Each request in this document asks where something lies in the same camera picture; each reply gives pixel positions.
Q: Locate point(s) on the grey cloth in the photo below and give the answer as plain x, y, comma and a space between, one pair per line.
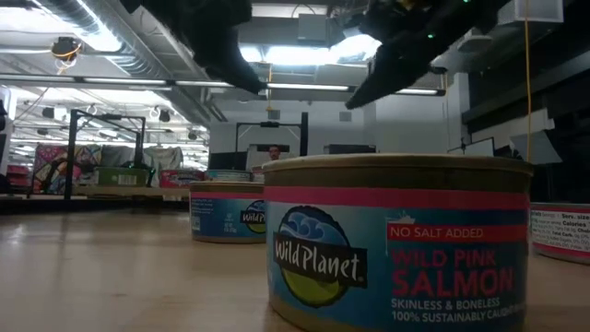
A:
161, 159

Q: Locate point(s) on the white angled panel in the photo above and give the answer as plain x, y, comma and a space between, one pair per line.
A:
537, 147

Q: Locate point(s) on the grey ceiling box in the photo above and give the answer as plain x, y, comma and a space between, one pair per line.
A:
313, 27

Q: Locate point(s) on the small white ceiling unit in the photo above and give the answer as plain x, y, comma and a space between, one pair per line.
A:
475, 41

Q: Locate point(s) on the silver-lid teal label can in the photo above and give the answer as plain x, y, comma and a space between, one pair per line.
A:
228, 175

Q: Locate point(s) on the silver-lid red label can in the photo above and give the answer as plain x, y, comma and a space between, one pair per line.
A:
182, 179
560, 230

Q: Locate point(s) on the wooden shelf board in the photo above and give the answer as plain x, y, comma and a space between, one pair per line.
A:
129, 191

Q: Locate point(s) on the black monitor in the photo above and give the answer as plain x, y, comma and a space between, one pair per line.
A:
228, 160

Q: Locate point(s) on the silver ventilation duct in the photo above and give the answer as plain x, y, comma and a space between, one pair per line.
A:
138, 50

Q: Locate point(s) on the black shelf side frame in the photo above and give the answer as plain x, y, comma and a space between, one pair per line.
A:
304, 133
70, 157

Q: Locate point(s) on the pendant light bar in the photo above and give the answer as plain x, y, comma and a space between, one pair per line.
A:
417, 91
304, 86
124, 81

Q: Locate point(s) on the black dome camera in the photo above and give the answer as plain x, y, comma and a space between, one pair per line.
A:
438, 70

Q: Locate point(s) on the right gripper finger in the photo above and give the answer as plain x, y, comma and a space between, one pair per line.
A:
396, 69

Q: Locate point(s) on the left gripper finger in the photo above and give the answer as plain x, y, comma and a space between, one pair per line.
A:
244, 74

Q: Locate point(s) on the silver-lid green label can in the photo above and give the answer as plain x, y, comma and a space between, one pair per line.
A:
121, 177

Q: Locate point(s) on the black cabinet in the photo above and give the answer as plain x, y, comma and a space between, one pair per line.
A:
349, 149

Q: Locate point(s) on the large white ceiling unit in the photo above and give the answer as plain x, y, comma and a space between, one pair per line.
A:
530, 11

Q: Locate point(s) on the red crate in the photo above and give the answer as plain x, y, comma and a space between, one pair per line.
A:
18, 175

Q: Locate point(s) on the white board panel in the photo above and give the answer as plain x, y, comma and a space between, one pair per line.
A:
479, 147

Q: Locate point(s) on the person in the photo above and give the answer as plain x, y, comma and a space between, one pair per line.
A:
274, 152

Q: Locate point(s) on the blue labelled tin can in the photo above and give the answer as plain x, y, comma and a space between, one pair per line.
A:
221, 216

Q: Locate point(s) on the grey wall vent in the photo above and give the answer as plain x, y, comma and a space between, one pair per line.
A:
345, 116

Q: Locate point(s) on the black table frame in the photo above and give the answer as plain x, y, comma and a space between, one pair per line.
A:
92, 205

